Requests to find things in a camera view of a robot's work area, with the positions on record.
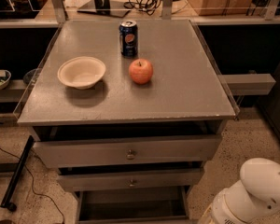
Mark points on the black bar on floor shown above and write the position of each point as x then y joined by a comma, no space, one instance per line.
6,202

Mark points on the white paper bowl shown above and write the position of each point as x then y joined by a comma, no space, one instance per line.
81,72

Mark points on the black monitor stand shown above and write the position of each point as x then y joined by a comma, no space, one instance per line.
105,8

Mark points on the grey top drawer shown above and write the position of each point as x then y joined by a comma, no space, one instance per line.
115,151

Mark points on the grey middle drawer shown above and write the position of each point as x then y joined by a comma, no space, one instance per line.
131,180

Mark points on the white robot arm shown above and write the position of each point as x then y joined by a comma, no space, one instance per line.
256,194

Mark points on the dark round dish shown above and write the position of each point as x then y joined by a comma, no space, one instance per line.
31,76

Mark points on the red apple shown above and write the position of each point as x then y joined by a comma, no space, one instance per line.
141,71

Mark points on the blue pepsi can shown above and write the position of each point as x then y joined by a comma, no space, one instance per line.
128,38

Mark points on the grey wooden drawer cabinet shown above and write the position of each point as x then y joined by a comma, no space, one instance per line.
184,96

